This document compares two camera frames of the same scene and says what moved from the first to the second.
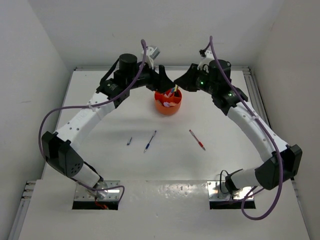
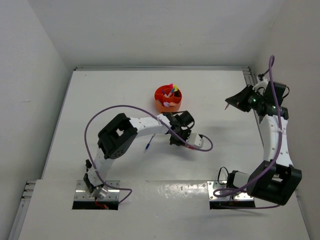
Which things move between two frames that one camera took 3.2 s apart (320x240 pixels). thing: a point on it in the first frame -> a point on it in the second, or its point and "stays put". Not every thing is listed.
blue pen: [148, 144] stays put
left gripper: [158, 82] -> [177, 143]
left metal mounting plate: [82, 193] stays put
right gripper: [187, 80] -> [239, 99]
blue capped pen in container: [170, 93] stays put
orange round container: [168, 102] stays put
